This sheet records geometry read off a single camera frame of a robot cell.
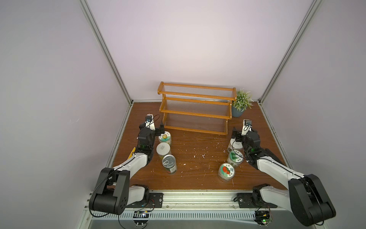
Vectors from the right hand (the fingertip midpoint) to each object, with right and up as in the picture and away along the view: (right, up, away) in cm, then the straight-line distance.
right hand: (244, 125), depth 85 cm
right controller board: (+3, -45, -16) cm, 47 cm away
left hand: (-55, +4, 0) cm, 55 cm away
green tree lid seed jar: (-7, -18, -6) cm, 20 cm away
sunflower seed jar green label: (-49, -8, +4) cm, 50 cm away
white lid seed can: (-7, -12, -2) cm, 14 cm away
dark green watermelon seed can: (-45, -20, -9) cm, 50 cm away
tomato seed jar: (-14, -24, -11) cm, 30 cm away
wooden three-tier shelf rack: (-29, +11, +12) cm, 33 cm away
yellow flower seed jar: (-50, -14, -2) cm, 52 cm away
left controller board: (-59, -47, -13) cm, 77 cm away
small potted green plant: (+4, +16, +12) cm, 20 cm away
